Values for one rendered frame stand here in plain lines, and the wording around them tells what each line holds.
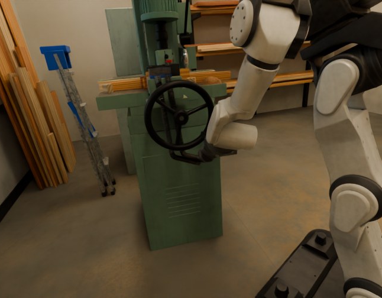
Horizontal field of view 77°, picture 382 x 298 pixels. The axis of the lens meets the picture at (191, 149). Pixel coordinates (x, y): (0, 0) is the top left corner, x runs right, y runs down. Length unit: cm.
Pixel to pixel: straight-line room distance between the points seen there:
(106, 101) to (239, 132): 69
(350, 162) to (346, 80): 24
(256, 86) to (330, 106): 29
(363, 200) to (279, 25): 52
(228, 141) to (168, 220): 88
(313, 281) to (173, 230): 73
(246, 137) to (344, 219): 39
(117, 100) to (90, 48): 254
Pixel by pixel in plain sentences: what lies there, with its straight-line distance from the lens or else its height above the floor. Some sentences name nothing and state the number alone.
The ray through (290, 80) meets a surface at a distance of 404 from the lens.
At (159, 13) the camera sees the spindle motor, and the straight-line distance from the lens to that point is 121.
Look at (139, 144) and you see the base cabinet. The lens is 118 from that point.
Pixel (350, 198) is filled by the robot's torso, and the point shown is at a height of 64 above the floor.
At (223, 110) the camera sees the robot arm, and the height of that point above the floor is 92.
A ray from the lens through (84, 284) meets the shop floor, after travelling 150.
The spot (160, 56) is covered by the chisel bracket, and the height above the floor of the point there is 104.
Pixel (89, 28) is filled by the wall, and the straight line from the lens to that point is 366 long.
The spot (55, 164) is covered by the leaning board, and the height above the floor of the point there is 21.
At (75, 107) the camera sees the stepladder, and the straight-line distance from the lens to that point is 194.
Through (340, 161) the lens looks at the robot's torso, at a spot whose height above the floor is 72.
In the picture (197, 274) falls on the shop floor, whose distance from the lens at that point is 138.
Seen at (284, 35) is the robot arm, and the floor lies 106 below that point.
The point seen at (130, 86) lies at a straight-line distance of 128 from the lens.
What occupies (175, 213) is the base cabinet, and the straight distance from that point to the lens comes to 138.
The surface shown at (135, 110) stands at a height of 82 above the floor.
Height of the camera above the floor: 105
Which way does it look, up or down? 22 degrees down
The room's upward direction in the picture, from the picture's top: 5 degrees counter-clockwise
